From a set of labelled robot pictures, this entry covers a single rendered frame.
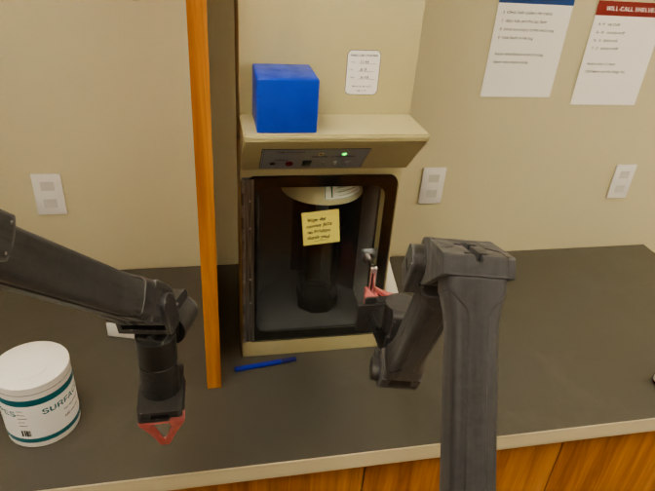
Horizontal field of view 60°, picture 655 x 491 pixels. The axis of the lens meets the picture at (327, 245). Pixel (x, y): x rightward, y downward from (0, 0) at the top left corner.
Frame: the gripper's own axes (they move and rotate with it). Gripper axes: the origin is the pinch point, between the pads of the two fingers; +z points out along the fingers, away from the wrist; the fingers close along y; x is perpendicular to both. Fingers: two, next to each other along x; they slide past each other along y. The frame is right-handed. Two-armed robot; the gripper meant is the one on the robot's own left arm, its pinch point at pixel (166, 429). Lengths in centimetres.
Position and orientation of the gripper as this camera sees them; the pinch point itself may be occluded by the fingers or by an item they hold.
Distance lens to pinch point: 99.6
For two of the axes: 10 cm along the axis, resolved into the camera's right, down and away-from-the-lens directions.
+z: -0.7, 8.6, 5.0
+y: -1.9, -5.1, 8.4
